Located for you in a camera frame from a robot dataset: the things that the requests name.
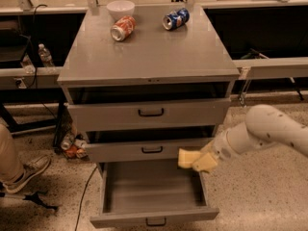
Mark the grey sneaker shoe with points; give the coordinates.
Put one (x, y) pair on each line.
(32, 169)

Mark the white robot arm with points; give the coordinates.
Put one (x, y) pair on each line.
(262, 127)

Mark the orange soda can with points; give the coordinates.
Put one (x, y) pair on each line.
(123, 28)

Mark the clear plastic water bottle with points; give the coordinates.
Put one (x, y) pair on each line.
(45, 55)

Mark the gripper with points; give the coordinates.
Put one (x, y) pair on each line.
(221, 147)

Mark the pile of small floor items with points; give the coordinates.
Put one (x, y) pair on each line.
(74, 146)

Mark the black tripod foot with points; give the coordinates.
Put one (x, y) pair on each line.
(34, 197)

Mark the grey top drawer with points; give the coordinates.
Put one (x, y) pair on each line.
(148, 115)

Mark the grey metal drawer cabinet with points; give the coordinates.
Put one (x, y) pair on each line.
(152, 64)

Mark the grey open bottom drawer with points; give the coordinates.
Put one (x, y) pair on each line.
(151, 193)

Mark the white bowl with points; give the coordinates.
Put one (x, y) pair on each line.
(119, 8)

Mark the blue soda can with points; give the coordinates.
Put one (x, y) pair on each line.
(176, 19)

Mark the beige trouser leg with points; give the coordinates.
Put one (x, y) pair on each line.
(11, 168)

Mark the yellow sponge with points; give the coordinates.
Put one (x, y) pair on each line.
(186, 159)

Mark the grey middle drawer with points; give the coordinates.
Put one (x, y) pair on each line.
(141, 150)

